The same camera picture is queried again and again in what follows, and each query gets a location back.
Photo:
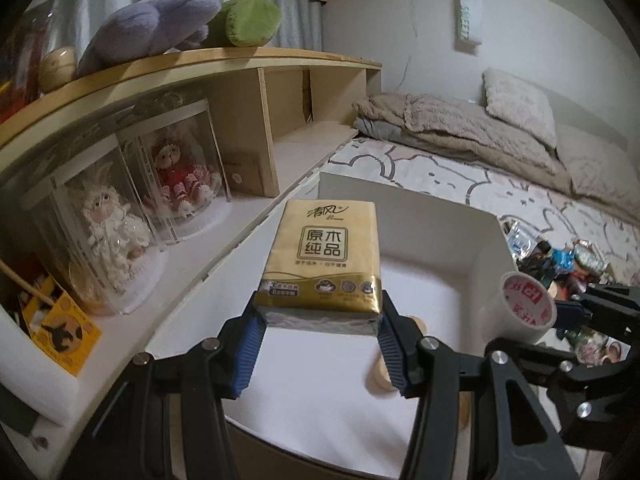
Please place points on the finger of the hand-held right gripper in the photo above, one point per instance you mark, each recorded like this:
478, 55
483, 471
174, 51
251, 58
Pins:
595, 390
570, 314

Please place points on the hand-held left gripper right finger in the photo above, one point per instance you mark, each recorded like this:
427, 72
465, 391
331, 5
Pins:
395, 355

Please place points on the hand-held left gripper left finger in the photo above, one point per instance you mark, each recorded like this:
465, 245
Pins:
247, 355

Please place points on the oval wooden case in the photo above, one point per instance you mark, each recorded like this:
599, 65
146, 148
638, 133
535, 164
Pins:
377, 377

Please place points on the white tape roll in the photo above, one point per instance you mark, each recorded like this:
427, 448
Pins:
520, 305

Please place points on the white cardboard box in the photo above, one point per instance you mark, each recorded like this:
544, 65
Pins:
320, 385

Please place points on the yellow tissue pack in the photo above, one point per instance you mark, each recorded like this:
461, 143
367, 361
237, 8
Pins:
322, 260

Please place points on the green floral pouch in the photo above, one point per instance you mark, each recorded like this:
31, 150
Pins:
590, 256

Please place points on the white blue packet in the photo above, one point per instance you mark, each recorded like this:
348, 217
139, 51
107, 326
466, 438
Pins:
522, 240

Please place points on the quilted beige pillow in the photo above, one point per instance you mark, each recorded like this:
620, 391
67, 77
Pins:
600, 170
475, 127

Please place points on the brown cardboard box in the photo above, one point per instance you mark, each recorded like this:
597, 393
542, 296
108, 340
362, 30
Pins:
242, 174

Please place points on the yellow cardboard box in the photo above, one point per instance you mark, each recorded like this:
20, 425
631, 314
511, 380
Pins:
65, 332

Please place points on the doll in white dress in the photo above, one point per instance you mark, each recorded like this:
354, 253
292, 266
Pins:
110, 230

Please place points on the white foam block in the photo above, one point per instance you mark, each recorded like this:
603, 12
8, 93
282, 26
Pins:
35, 375

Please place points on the fluffy beige pillow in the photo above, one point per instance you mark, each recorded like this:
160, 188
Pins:
520, 105

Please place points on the red doll in case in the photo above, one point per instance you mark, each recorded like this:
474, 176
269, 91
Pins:
210, 130

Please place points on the white doll in case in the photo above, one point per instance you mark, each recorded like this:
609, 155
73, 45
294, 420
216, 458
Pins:
55, 210

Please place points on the beige duvet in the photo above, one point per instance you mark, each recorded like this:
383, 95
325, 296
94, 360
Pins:
395, 110

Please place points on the wooden bedside shelf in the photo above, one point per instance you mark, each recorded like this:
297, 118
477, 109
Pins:
150, 67

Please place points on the hanging white paper bag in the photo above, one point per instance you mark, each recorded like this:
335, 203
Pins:
467, 15

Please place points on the green plush toy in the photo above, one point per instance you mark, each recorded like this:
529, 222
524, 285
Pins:
250, 20

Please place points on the beige round toy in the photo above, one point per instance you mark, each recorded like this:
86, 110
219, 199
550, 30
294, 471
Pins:
57, 67

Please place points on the purple plush toy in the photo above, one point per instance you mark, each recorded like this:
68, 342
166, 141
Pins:
145, 25

